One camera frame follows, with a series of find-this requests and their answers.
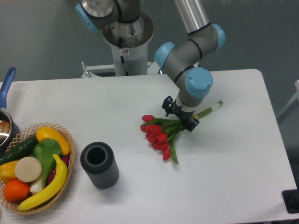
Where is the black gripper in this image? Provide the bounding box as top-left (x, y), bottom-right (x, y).
top-left (162, 96), bottom-right (199, 132)

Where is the red tulip bouquet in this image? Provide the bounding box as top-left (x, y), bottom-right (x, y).
top-left (140, 99), bottom-right (224, 166)

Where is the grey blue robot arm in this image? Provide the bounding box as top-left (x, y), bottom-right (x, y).
top-left (75, 0), bottom-right (226, 131)

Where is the dark grey ribbed vase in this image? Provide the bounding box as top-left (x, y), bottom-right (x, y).
top-left (80, 142), bottom-right (119, 189)

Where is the purple red vegetable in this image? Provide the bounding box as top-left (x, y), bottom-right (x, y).
top-left (47, 155), bottom-right (70, 185)

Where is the yellow banana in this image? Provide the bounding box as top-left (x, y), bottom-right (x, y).
top-left (17, 154), bottom-right (68, 211)

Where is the black device at table edge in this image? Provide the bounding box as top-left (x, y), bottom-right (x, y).
top-left (282, 189), bottom-right (299, 214)

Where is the green bok choy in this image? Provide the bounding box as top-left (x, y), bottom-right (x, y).
top-left (30, 138), bottom-right (62, 195)

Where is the woven wicker basket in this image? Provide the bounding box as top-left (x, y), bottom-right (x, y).
top-left (0, 122), bottom-right (76, 215)

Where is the green cucumber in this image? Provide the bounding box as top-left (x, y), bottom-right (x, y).
top-left (0, 135), bottom-right (38, 165)

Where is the beige round disc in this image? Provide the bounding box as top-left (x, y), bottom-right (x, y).
top-left (14, 156), bottom-right (42, 182)

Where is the yellow bell pepper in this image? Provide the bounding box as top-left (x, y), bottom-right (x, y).
top-left (0, 161), bottom-right (19, 183)

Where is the orange fruit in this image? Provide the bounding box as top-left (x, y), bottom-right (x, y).
top-left (3, 179), bottom-right (29, 202)

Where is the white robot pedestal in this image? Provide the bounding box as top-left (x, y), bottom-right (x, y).
top-left (82, 13), bottom-right (154, 77)

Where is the white frame at right edge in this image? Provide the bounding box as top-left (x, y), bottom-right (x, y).
top-left (277, 80), bottom-right (299, 125)

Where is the blue handled saucepan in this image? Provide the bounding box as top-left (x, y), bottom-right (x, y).
top-left (0, 67), bottom-right (20, 157)

